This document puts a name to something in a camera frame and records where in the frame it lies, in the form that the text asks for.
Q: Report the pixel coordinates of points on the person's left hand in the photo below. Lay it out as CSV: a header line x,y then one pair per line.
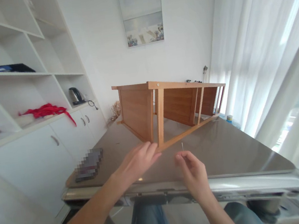
x,y
134,162

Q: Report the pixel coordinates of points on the person's right hand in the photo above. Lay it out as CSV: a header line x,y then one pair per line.
x,y
195,172

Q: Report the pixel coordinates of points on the wooden shelf rack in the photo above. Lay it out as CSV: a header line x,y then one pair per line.
x,y
138,110

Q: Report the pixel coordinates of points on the dark flat box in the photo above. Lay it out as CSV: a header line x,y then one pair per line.
x,y
90,164

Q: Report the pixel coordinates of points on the dried plant bundle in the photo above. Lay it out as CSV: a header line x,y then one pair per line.
x,y
115,109

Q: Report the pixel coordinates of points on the small round tin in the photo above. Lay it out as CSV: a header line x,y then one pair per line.
x,y
230,118

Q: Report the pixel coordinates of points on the steel electric kettle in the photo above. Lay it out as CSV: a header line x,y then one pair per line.
x,y
76,95

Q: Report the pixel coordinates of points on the red cloth ribbon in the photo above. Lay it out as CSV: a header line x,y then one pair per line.
x,y
43,110

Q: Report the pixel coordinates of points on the white shelf cabinet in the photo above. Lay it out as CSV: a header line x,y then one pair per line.
x,y
26,107

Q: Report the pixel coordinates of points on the white sheer curtain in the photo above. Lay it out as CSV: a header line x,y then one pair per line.
x,y
262,46

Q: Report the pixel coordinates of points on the dark blue folder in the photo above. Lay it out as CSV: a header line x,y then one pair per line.
x,y
12,68

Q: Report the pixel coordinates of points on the framed wall picture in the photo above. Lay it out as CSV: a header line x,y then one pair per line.
x,y
142,17

